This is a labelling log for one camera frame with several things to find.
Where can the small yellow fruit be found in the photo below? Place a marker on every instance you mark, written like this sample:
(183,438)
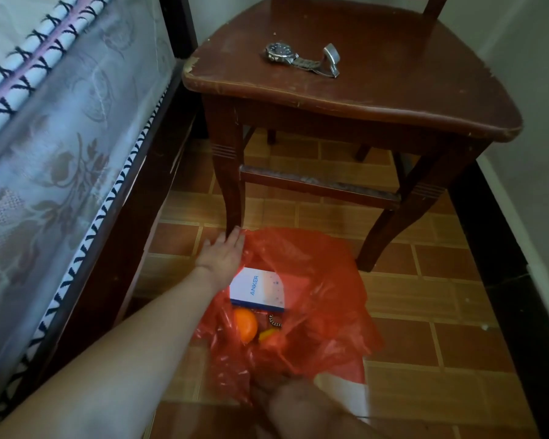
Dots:
(267,334)

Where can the person's right hand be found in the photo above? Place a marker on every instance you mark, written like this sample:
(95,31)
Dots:
(297,411)

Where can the red plastic bag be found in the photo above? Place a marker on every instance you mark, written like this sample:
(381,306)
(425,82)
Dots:
(329,292)

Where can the person's left forearm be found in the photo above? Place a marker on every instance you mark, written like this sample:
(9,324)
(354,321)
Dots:
(110,374)

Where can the small orange fruit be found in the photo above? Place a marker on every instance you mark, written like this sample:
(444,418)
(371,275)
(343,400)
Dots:
(245,324)

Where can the small white blue box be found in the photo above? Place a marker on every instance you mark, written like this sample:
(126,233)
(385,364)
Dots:
(256,290)

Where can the person's left hand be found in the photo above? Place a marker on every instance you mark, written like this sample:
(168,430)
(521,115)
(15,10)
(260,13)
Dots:
(222,260)

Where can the dark wooden chair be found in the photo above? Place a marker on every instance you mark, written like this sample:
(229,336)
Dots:
(347,63)

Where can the black baseboard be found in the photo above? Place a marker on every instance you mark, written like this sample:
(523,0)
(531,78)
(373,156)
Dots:
(508,269)

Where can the dark brown bed frame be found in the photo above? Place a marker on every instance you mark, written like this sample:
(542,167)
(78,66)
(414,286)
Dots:
(132,214)

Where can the silver metal wristwatch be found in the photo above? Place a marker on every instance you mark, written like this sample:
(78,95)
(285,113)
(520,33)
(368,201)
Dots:
(281,53)

